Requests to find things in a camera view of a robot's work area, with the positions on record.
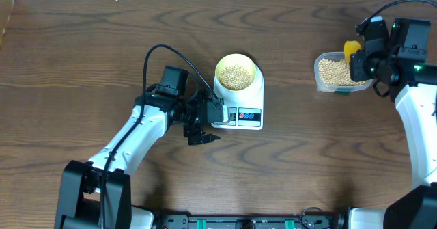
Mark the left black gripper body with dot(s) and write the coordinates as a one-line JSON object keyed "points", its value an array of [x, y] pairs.
{"points": [[188, 115]]}

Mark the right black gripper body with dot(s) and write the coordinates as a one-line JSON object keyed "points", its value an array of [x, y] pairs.
{"points": [[370, 66]]}

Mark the yellow measuring scoop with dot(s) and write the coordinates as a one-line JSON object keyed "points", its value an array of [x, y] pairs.
{"points": [[349, 48]]}

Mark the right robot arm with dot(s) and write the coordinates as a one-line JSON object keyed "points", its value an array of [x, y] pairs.
{"points": [[396, 57]]}

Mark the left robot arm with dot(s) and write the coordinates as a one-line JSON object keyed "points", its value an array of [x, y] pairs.
{"points": [[97, 193]]}

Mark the soybeans in yellow bowl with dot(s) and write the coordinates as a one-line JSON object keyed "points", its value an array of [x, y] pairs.
{"points": [[235, 77]]}

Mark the white digital kitchen scale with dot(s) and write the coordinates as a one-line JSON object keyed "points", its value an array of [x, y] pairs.
{"points": [[245, 107]]}

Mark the yellow plastic bowl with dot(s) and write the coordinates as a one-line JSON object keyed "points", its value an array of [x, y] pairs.
{"points": [[238, 59]]}

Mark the clear plastic container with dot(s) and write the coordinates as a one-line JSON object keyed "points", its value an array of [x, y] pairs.
{"points": [[322, 87]]}

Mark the soybeans in container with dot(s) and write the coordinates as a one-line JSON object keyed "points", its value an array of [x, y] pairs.
{"points": [[336, 73]]}

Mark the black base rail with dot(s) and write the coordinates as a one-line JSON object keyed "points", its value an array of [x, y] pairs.
{"points": [[306, 220]]}

